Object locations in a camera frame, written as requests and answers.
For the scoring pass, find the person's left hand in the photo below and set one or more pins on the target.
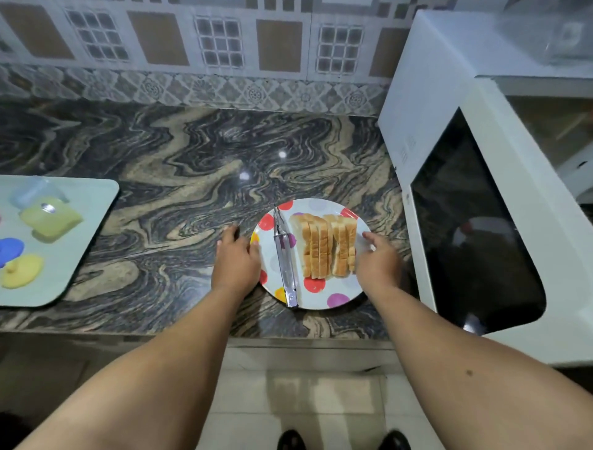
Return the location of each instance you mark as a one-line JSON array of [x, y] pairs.
[[235, 266]]

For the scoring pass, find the person's right hand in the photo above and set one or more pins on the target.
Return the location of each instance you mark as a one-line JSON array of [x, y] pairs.
[[380, 269]]

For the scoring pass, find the person's right thumb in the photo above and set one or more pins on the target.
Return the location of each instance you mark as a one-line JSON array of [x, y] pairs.
[[369, 240]]

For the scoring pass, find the person's left thumb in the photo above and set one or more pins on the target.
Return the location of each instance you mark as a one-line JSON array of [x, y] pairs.
[[255, 249]]

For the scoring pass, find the white polka dot plate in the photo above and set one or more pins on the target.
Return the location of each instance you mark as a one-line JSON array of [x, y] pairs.
[[319, 292]]

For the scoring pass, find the person's right forearm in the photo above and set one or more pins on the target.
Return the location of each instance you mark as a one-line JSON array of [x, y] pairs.
[[468, 375]]

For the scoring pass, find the person's left forearm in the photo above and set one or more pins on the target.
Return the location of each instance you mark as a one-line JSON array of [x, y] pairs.
[[153, 375]]

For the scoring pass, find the metal tongs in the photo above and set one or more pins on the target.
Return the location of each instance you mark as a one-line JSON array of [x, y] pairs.
[[284, 259]]

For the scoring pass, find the row of white bread slices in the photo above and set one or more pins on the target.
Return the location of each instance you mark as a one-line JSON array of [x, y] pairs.
[[319, 245]]

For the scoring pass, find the white microwave oven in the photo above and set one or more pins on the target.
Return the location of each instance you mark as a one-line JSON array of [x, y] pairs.
[[509, 222]]

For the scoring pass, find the pale blue tray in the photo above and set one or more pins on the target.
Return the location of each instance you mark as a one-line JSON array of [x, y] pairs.
[[74, 269]]

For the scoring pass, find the person's left black shoe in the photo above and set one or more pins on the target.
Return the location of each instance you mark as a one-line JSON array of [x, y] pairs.
[[291, 441]]

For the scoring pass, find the person's black shoe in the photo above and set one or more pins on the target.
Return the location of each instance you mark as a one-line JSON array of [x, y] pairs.
[[291, 441], [394, 441]]

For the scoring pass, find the person's right black shoe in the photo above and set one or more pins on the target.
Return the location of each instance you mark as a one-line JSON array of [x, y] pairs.
[[394, 441]]

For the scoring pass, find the yellow-green plastic container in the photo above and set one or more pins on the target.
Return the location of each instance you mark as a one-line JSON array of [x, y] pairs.
[[51, 220]]

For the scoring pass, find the clear plastic cup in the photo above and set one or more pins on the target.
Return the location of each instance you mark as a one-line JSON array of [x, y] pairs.
[[34, 189]]

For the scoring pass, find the yellow plastic lid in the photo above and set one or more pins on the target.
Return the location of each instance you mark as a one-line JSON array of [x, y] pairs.
[[23, 272]]

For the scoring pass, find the blue plastic lid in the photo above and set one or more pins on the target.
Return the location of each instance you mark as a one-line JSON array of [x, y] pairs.
[[10, 250]]

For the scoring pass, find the clear plastic cover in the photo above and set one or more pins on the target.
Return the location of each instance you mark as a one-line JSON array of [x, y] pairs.
[[546, 32]]

